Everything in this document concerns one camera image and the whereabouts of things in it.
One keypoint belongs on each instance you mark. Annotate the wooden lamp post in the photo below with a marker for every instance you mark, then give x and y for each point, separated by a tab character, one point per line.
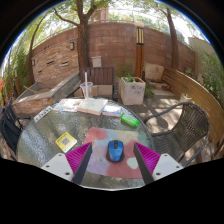
139	60

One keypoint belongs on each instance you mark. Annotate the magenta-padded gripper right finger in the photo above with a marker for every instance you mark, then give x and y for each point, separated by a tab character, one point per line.
149	160

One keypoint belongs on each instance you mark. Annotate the dark wall lamp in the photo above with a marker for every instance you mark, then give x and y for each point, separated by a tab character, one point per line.
72	45
33	62

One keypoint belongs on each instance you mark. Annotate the small green box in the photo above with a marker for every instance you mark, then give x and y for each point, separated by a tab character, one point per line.
130	120

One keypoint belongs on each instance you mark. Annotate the brown wicker chair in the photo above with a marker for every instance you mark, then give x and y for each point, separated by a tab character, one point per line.
190	130

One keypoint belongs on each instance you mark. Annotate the grey wall utility box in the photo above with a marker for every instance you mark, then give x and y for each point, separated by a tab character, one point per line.
96	61

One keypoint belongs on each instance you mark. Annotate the yellow square card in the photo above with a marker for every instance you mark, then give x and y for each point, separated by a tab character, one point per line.
66	142

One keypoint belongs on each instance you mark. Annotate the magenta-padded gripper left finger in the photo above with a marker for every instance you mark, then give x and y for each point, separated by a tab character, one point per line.
77	159

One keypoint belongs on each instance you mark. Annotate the floral pastel mouse pad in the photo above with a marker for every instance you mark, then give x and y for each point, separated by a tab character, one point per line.
100	140

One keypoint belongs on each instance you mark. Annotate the dark wooden slat chair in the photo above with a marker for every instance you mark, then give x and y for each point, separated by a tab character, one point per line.
101	75

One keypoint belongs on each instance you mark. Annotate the colourful magazine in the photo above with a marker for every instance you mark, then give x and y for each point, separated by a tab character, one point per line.
68	105

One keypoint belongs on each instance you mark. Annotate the clear plastic cup with straw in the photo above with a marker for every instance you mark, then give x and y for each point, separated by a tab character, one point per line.
86	90

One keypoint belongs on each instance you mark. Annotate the tan stone slab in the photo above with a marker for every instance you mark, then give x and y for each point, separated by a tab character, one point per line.
154	72

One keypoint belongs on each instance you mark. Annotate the thin blue book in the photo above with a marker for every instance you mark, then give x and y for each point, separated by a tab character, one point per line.
112	111

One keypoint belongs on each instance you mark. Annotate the slim straight tree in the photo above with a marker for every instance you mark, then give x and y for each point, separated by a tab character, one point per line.
173	43

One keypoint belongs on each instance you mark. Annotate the blue computer mouse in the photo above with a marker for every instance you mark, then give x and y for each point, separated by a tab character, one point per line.
115	152

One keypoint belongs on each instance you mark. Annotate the low concrete planter box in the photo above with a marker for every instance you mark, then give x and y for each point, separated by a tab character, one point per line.
105	90

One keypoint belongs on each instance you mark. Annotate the black and white patterned card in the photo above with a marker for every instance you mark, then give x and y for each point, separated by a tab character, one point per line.
42	114

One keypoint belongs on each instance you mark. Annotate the black metal chair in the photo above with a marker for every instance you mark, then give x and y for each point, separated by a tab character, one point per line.
10	133

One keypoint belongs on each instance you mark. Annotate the small white planter pot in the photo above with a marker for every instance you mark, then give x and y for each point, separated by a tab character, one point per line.
185	98

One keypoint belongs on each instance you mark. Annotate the curved wooden slat fence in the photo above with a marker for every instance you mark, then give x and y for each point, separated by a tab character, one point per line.
200	96

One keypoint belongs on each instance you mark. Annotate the large forked tree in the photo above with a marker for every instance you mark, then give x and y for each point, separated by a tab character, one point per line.
83	46

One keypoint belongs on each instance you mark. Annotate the stone raised basin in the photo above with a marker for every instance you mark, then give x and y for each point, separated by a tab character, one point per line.
36	100

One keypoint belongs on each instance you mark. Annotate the tall concrete planter with plant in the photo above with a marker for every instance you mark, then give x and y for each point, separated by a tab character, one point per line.
132	93

